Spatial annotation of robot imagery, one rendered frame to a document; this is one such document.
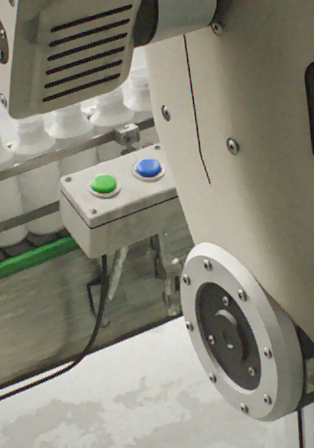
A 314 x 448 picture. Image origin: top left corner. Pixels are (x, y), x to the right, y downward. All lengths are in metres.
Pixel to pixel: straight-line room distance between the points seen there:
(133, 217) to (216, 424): 1.49
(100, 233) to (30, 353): 0.26
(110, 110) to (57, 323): 0.29
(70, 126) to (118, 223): 0.20
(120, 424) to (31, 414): 0.24
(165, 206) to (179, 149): 0.55
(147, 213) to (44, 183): 0.17
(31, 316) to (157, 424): 1.34
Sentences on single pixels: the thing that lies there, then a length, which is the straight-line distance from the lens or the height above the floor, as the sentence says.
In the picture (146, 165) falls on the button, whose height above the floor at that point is 1.12.
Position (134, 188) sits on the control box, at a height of 1.10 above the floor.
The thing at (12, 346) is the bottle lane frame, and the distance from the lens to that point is 1.64.
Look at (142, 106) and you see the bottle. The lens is 1.66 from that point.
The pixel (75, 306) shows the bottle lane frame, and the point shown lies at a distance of 1.66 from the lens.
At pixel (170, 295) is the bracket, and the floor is 0.90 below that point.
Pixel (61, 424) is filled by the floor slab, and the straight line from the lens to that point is 3.00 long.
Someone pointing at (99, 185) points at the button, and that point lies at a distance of 1.47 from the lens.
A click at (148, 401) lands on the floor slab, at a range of 3.03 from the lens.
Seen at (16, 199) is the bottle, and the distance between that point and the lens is 1.60.
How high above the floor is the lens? 1.73
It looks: 27 degrees down
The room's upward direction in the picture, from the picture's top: 8 degrees counter-clockwise
